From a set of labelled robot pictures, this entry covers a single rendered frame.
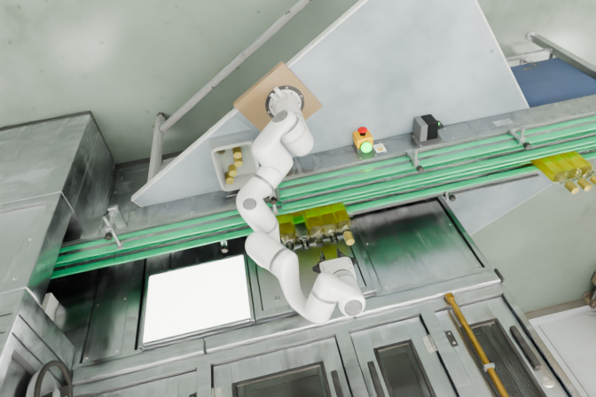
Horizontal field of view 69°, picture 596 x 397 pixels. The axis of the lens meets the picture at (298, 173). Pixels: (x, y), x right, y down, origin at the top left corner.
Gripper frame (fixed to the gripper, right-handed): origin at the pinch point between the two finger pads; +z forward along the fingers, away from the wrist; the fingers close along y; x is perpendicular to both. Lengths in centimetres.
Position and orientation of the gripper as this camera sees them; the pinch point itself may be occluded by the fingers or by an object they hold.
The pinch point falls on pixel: (331, 256)
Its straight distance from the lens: 146.3
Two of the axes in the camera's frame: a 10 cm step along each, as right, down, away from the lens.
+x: -1.6, -9.3, -3.2
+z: -1.4, -3.0, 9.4
